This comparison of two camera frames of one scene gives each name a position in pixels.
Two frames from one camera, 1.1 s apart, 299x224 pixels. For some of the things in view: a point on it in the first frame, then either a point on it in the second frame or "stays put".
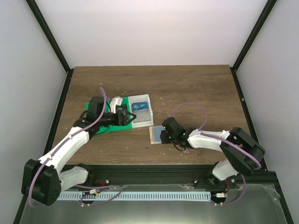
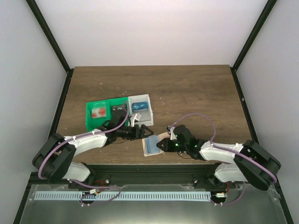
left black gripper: [124, 118] -> [141, 132]
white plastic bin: [140, 105] stays put
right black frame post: [254, 33] stays put
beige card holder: [155, 132] -> [149, 144]
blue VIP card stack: [139, 106] stays put
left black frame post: [38, 16] stays put
